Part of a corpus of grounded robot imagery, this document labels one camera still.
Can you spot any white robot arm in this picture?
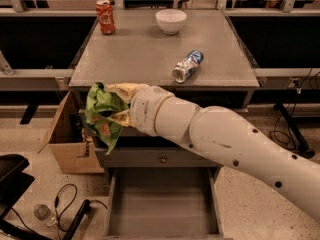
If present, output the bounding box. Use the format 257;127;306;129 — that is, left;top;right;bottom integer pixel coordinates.
106;83;320;222

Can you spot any brown cardboard box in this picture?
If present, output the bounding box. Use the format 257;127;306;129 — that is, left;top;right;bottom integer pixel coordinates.
39;92;104;174

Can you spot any grey drawer cabinet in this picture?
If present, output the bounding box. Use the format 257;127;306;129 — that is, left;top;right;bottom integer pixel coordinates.
68;8;261;240

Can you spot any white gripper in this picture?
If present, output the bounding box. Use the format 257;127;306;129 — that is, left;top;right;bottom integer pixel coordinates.
105;83;173;136

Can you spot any black office chair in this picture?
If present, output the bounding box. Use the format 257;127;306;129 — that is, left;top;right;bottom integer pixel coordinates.
0;154;50;240

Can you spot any black floor cable right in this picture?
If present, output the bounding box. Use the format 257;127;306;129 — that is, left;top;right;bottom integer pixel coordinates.
269;67;320;152

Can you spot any black table leg left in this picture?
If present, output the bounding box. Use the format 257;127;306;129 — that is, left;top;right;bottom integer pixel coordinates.
20;103;39;125

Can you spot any clear plastic water bottle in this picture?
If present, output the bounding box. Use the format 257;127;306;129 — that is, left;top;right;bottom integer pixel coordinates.
33;204;57;227

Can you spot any black table leg right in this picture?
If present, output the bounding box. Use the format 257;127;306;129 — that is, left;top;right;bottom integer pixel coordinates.
274;103;315;159

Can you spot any orange soda can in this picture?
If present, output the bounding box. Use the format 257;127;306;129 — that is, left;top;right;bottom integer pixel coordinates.
96;0;115;35

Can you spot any black floor cable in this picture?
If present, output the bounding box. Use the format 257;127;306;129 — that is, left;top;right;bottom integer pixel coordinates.
53;182;109;240
269;67;320;152

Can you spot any black floor cable left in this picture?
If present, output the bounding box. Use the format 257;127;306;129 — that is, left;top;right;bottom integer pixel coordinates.
53;182;109;240

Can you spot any white ceramic bowl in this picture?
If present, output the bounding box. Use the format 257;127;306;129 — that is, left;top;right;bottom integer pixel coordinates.
156;9;187;35

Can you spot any green rice chip bag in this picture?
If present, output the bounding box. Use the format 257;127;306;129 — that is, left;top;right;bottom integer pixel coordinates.
85;82;129;155

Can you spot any crushed blue silver can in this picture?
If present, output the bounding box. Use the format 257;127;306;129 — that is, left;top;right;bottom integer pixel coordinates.
172;50;204;83

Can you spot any black table leg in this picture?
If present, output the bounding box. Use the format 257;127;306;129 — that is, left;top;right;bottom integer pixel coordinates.
20;103;39;125
274;103;315;159

